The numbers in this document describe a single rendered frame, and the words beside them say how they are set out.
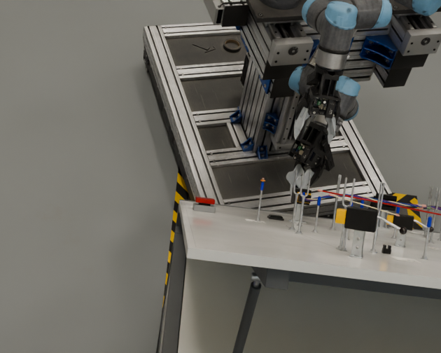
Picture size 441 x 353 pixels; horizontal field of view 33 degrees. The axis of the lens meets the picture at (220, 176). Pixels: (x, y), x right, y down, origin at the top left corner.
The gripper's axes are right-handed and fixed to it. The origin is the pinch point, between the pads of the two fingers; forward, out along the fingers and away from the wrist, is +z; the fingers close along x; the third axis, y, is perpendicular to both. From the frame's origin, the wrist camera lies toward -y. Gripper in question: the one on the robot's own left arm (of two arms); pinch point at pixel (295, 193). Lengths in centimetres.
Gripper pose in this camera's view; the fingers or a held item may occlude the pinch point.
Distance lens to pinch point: 209.6
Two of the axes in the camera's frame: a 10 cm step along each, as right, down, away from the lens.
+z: -4.6, 8.9, 0.1
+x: 6.7, 3.5, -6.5
